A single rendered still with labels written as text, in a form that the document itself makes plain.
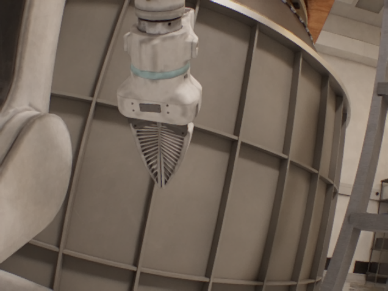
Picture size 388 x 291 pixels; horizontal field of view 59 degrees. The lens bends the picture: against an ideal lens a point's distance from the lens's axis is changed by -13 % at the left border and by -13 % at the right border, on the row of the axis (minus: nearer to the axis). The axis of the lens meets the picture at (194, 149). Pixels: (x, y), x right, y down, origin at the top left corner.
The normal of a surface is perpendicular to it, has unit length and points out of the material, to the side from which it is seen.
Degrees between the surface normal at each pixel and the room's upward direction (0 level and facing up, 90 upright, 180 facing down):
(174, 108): 140
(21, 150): 82
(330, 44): 90
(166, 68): 131
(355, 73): 90
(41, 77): 90
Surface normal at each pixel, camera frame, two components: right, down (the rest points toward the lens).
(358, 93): -0.04, -0.20
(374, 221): -0.62, -0.27
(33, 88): 0.97, 0.17
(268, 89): 0.55, -0.05
